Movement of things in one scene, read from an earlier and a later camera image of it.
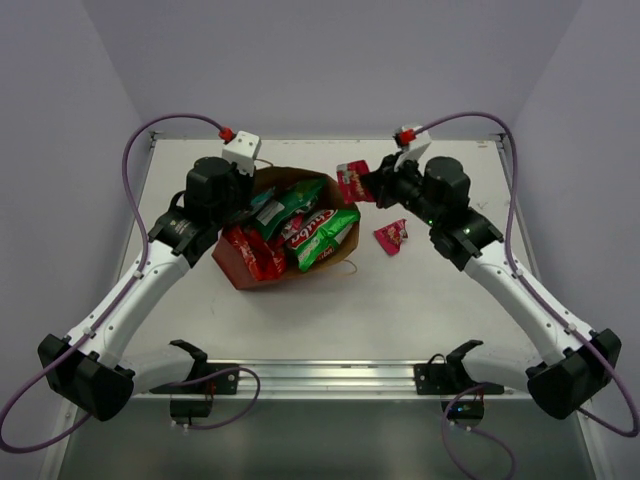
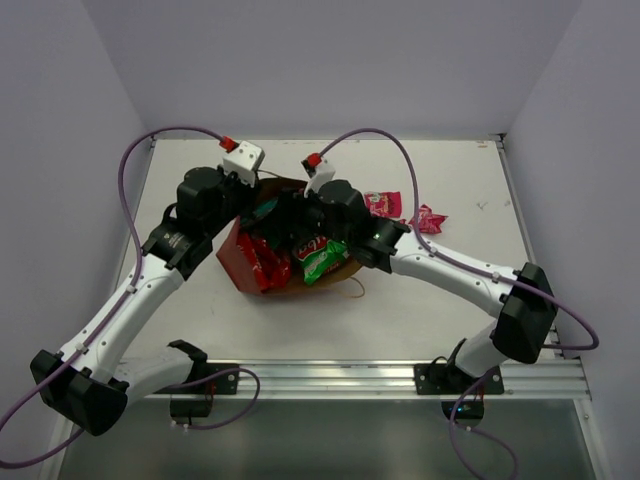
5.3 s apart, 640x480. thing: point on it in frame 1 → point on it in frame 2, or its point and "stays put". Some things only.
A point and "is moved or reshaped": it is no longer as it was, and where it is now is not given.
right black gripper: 387,175 → 291,209
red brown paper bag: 265,180 is moved or reshaped
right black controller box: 463,409 stays put
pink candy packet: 390,235 is moved or reshaped
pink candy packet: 349,177 is moved or reshaped
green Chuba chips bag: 320,233 is moved or reshaped
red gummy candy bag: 265,260 is moved or reshaped
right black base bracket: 448,379 stays put
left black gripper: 240,215 stays put
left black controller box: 191,408 stays put
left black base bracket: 226,383 stays put
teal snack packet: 263,197 → 262,210
